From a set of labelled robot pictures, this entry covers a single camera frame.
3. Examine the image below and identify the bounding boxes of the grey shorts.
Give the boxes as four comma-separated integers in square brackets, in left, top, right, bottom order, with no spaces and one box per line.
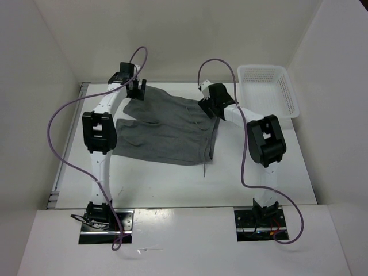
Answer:
[113,87,219,166]

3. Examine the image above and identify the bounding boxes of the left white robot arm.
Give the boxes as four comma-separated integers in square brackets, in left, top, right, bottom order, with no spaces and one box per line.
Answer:
[82,62,146,230]

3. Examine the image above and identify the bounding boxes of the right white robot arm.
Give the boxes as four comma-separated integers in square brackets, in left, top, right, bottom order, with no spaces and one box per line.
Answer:
[198,80,286,226]

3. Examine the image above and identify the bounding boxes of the white plastic basket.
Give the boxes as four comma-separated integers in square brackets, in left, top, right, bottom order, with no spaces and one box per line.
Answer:
[237,64,300,118]

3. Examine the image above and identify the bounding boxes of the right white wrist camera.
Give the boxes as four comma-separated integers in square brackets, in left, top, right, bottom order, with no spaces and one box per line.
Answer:
[198,80,212,99]

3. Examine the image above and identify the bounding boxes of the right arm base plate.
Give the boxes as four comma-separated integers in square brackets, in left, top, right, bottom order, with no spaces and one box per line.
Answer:
[234,207,289,242]

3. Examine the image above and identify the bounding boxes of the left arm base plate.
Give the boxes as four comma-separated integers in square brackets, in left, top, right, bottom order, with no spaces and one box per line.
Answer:
[75,209,135,245]

